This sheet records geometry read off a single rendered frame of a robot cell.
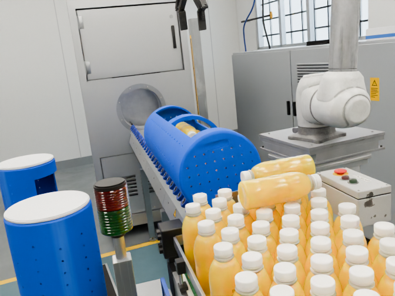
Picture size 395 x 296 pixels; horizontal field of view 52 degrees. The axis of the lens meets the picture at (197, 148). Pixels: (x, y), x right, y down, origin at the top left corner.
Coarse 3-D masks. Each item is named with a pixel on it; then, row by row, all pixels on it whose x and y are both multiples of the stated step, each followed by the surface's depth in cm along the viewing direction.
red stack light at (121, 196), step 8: (96, 192) 76; (104, 192) 76; (112, 192) 76; (120, 192) 77; (96, 200) 77; (104, 200) 76; (112, 200) 76; (120, 200) 77; (128, 200) 79; (104, 208) 76; (112, 208) 76; (120, 208) 77
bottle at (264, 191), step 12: (252, 180) 97; (264, 180) 97; (276, 180) 97; (288, 180) 98; (300, 180) 98; (312, 180) 100; (240, 192) 100; (252, 192) 95; (264, 192) 96; (276, 192) 96; (288, 192) 97; (300, 192) 98; (252, 204) 95; (264, 204) 97
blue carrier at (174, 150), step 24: (168, 120) 213; (192, 120) 216; (168, 144) 152; (192, 144) 129; (216, 144) 131; (240, 144) 133; (168, 168) 148; (192, 168) 130; (216, 168) 132; (240, 168) 134; (192, 192) 131; (216, 192) 134
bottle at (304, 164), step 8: (272, 160) 112; (280, 160) 112; (288, 160) 112; (296, 160) 112; (304, 160) 112; (312, 160) 112; (256, 168) 110; (264, 168) 110; (272, 168) 110; (280, 168) 110; (288, 168) 110; (296, 168) 111; (304, 168) 111; (312, 168) 112; (256, 176) 109; (264, 176) 109
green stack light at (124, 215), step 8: (128, 208) 79; (104, 216) 77; (112, 216) 77; (120, 216) 77; (128, 216) 79; (104, 224) 77; (112, 224) 77; (120, 224) 77; (128, 224) 79; (104, 232) 78; (112, 232) 77; (120, 232) 78
